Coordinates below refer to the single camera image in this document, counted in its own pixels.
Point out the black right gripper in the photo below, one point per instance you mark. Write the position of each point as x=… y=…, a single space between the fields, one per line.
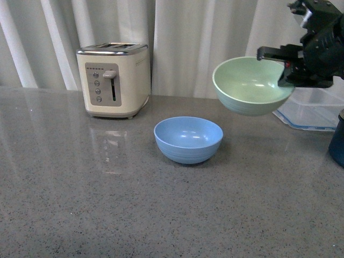
x=320 y=58

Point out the green bowl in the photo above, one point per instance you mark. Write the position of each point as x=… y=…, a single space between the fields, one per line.
x=250 y=87

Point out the blue bowl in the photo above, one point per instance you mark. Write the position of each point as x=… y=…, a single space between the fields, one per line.
x=188 y=140

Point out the clear plastic food container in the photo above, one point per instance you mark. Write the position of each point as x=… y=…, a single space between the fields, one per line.
x=312 y=109

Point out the blue saucepan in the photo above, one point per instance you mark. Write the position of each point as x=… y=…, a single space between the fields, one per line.
x=336 y=145

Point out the cream two-slot toaster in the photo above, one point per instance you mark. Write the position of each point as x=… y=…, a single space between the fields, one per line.
x=115 y=78

